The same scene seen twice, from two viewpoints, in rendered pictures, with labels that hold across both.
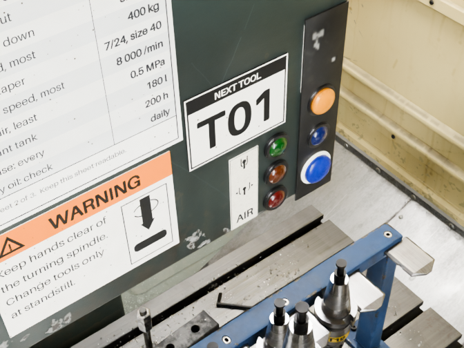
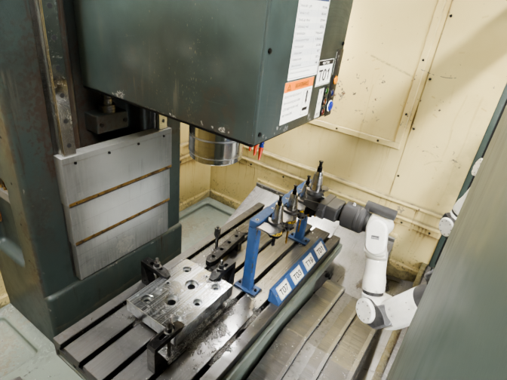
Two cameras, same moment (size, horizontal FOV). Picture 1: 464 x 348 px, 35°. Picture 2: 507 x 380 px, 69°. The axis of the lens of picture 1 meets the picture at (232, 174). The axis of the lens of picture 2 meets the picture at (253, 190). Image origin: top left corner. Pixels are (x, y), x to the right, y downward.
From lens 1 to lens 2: 0.76 m
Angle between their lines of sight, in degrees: 24
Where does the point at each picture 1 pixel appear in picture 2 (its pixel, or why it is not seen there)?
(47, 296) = (287, 114)
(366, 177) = (272, 196)
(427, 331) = (318, 233)
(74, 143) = (305, 59)
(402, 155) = (287, 184)
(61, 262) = (293, 102)
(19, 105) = (302, 40)
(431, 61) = (299, 141)
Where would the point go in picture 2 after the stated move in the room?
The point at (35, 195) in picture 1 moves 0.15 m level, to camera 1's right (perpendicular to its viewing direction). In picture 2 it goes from (296, 72) to (348, 75)
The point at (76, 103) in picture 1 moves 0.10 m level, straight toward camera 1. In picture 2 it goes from (308, 47) to (338, 54)
